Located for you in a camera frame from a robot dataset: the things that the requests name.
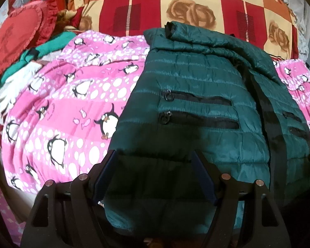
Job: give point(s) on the pink penguin print blanket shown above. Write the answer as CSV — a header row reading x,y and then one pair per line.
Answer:
x,y
67,103

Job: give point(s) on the red checkered rose quilt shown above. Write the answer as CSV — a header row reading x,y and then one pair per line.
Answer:
x,y
149,10

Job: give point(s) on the dark green puffer jacket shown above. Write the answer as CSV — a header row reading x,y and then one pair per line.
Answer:
x,y
191,75

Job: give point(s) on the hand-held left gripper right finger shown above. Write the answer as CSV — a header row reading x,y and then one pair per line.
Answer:
x,y
205,178

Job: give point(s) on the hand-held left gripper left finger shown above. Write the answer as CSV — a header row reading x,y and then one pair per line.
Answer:
x,y
103,178

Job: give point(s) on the green cloth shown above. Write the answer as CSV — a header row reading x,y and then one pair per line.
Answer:
x,y
49,44

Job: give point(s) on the white cloth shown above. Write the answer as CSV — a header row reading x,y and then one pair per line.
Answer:
x,y
13,82

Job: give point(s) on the red heart-shaped frilled pillow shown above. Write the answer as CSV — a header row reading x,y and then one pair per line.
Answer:
x,y
18,33

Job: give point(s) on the red and yellow floral blanket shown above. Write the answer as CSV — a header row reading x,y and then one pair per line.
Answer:
x,y
69,18

